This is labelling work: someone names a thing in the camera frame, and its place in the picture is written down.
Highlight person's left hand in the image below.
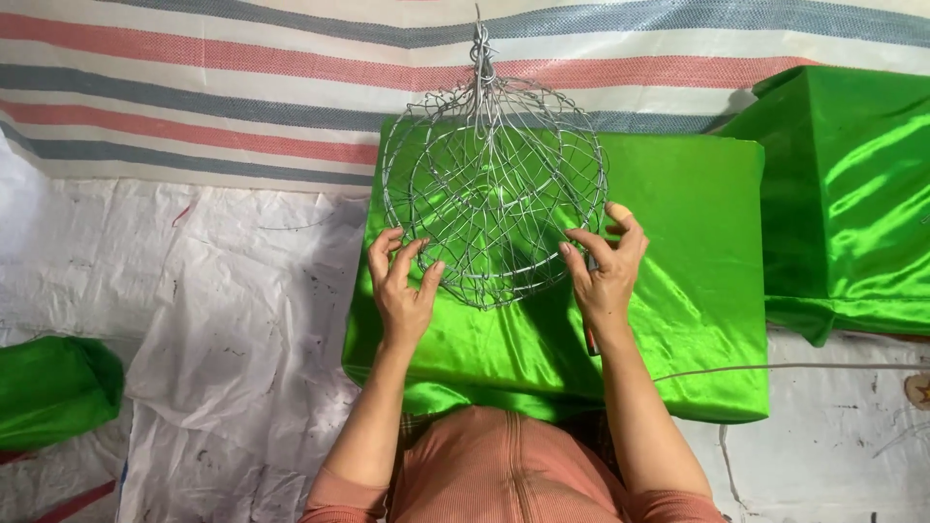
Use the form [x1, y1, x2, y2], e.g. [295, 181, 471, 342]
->
[367, 227, 447, 349]

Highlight person's right hand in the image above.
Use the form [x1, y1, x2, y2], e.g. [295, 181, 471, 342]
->
[558, 201, 651, 337]

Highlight red-handled pliers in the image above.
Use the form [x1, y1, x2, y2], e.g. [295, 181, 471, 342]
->
[585, 254, 603, 357]

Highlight silver wire lantern frame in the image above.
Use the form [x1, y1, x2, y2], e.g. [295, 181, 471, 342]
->
[381, 6, 610, 312]

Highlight large green satin covered block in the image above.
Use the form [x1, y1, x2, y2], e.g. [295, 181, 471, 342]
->
[341, 116, 771, 426]

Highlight white woven plastic sheet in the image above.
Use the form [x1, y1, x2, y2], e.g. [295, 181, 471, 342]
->
[0, 131, 930, 523]

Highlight pink ribbed top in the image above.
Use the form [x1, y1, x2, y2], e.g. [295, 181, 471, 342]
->
[298, 405, 728, 523]

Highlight tall green satin covered block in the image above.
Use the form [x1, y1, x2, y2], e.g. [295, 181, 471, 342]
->
[715, 65, 930, 348]

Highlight red blue striped woven tarp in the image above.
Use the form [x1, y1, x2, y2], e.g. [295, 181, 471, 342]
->
[0, 0, 930, 199]

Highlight round wooden star disc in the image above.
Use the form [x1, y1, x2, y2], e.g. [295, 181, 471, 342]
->
[904, 373, 930, 412]

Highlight green satin cloth bundle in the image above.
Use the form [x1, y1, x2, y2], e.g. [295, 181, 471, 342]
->
[0, 335, 126, 452]

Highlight thin white cord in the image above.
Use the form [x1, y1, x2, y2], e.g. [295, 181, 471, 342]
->
[651, 361, 930, 384]

